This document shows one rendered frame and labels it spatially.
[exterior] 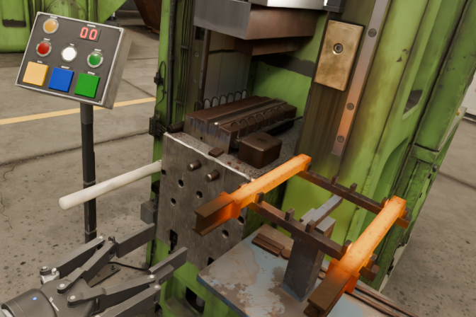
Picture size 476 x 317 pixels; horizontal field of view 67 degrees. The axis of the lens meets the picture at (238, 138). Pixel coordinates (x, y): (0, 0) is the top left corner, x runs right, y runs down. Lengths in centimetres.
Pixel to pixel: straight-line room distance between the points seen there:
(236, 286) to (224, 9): 73
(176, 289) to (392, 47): 121
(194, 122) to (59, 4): 478
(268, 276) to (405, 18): 71
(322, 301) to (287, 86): 108
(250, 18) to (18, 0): 503
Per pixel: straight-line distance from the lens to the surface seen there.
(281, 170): 84
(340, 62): 101
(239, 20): 102
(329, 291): 57
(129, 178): 149
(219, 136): 112
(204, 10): 110
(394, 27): 99
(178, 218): 131
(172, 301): 166
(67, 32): 144
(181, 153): 118
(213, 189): 112
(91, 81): 133
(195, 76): 135
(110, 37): 136
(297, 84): 148
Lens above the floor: 143
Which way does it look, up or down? 24 degrees down
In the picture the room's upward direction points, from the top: 9 degrees clockwise
